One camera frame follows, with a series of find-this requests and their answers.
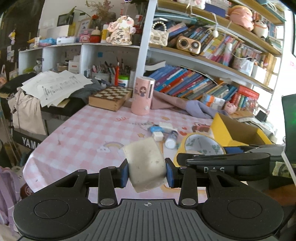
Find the yellow tape roll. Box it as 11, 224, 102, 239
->
173, 133, 226, 166

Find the white spray bottle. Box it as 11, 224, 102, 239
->
165, 130, 178, 149

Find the white foam block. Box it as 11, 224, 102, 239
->
123, 137, 167, 193

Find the white packet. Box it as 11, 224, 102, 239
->
159, 122, 178, 133

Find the small white eraser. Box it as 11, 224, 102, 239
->
152, 132, 164, 142

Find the blue white eraser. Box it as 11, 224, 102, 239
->
149, 126, 165, 133

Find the small white card box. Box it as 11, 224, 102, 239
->
135, 120, 154, 130

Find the yellow cardboard box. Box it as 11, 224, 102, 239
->
211, 113, 272, 147

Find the pink pig plush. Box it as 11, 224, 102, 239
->
223, 101, 237, 115

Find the red boxed book set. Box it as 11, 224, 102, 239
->
230, 85, 259, 113

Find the pink checkered tablecloth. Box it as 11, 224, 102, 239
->
23, 105, 212, 192

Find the orange white medicine box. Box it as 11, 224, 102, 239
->
201, 93, 226, 110

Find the beige tote bag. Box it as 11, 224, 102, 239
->
8, 89, 46, 135

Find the row of colourful books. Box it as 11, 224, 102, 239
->
147, 65, 238, 101

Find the pink purple cloth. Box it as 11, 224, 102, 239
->
151, 91, 229, 119

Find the white shelf unit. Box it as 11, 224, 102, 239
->
18, 1, 281, 100

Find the stack of white papers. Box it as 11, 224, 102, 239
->
21, 70, 92, 107

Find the wooden chess box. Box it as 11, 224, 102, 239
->
88, 86, 133, 111

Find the wooden retro radio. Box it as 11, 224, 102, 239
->
176, 36, 201, 55

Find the pink cylindrical appliance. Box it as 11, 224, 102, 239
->
131, 76, 155, 116

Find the white jar green lid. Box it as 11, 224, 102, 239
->
118, 75, 130, 88

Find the pink lucky cat figure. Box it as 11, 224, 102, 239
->
106, 16, 136, 46

